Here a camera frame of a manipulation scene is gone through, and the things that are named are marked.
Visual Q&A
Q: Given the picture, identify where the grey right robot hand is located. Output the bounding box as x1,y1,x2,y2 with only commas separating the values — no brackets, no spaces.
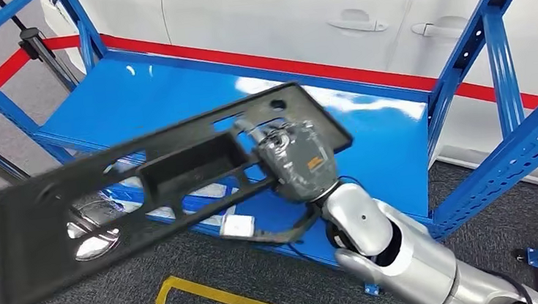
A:
234,111,342,209

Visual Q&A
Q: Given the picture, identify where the black plastic panel part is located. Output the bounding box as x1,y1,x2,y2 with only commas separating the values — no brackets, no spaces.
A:
0,76,367,304

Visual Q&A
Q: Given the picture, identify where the blue shelf board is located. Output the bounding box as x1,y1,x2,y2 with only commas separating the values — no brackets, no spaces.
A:
27,30,442,293

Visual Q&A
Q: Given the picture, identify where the blue metal shelf rack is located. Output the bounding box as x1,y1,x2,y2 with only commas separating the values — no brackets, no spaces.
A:
0,0,538,304

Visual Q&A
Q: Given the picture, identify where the clear plastic bin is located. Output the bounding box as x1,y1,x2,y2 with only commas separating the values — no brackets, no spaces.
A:
149,200,239,234
189,179,241,202

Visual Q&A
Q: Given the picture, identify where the white car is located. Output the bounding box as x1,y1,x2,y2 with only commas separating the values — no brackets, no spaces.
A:
39,0,538,239

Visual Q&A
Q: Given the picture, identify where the yellow floor tape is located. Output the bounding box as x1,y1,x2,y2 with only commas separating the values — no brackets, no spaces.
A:
152,264,307,304

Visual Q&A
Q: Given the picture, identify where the chrome stanchion with black cap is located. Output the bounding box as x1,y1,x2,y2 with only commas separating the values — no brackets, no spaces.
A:
16,23,82,96
0,111,123,270

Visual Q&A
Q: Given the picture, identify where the black stanchion pole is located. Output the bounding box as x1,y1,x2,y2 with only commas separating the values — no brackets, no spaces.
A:
0,0,29,33

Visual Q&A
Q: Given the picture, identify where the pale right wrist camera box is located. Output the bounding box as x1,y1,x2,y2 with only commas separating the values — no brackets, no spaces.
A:
218,212,256,240

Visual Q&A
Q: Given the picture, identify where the white car door handle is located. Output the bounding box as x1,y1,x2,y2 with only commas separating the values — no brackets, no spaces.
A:
325,5,391,37
410,14,471,45

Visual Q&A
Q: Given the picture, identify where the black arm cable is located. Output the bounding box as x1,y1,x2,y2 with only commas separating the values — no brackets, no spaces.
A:
480,264,534,304

